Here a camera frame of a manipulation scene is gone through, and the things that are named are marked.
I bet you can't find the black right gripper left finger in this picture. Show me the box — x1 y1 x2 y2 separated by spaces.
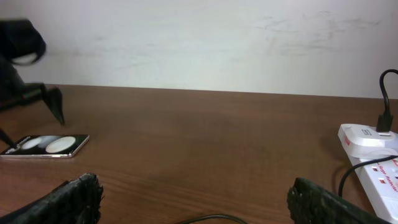
1 173 103 224

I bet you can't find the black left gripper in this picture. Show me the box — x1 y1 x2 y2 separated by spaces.
0 19 65 149

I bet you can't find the white power strip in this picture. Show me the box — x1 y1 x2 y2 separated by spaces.
347 155 397 223

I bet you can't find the white charger adapter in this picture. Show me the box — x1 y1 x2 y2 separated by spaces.
338 124 397 159

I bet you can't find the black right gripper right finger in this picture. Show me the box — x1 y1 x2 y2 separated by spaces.
287 177 390 224

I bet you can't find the black charging cable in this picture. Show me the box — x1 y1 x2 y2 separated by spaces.
174 68 398 224

